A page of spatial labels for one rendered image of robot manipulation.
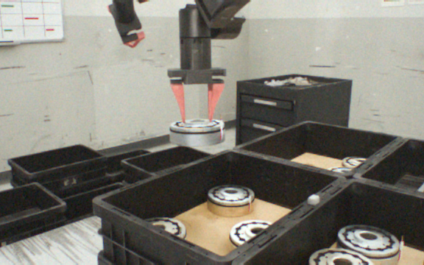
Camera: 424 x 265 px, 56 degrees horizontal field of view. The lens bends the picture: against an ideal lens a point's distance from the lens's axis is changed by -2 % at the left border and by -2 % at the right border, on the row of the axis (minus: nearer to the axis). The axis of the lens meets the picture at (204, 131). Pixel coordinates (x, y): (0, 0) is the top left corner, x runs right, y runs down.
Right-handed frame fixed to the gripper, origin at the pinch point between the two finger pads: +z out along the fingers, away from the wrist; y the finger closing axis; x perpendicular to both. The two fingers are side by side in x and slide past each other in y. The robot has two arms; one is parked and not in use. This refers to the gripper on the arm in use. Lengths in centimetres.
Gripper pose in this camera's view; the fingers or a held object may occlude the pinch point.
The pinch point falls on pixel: (196, 118)
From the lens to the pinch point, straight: 75.2
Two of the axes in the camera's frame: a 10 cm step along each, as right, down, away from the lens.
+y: -9.9, 0.5, -1.3
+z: 0.2, 9.8, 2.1
